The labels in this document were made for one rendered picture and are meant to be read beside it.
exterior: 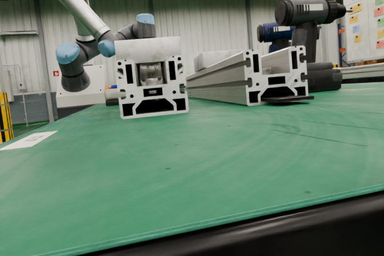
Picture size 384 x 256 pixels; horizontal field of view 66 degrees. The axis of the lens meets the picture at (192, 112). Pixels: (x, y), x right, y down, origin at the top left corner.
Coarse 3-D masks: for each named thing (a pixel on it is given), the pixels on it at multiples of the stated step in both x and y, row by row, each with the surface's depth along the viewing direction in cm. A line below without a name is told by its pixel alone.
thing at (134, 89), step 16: (128, 64) 42; (176, 64) 43; (128, 80) 45; (176, 80) 43; (128, 96) 43; (144, 96) 46; (160, 96) 43; (176, 96) 44; (128, 112) 51; (144, 112) 46; (160, 112) 43; (176, 112) 44
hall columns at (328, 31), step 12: (324, 24) 833; (324, 36) 835; (336, 36) 814; (324, 48) 837; (336, 48) 816; (0, 60) 642; (324, 60) 839; (336, 60) 819; (0, 72) 643; (0, 84) 623; (0, 96) 620; (0, 108) 622; (0, 120) 623; (0, 132) 624; (12, 132) 654
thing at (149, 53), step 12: (120, 48) 49; (132, 48) 49; (144, 48) 49; (156, 48) 50; (168, 48) 50; (180, 48) 50; (144, 60) 49; (156, 60) 50; (144, 72) 51; (156, 72) 51
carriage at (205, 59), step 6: (204, 54) 76; (210, 54) 76; (216, 54) 76; (222, 54) 76; (228, 54) 77; (234, 54) 77; (198, 60) 82; (204, 60) 76; (210, 60) 76; (216, 60) 76; (198, 66) 83; (204, 66) 76
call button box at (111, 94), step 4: (112, 88) 106; (116, 88) 106; (108, 92) 104; (112, 92) 104; (116, 92) 105; (120, 92) 105; (124, 92) 105; (108, 96) 104; (112, 96) 105; (116, 96) 105; (120, 96) 105; (124, 96) 105; (108, 100) 105; (112, 100) 105; (116, 100) 105; (108, 104) 105; (112, 104) 105; (116, 104) 105
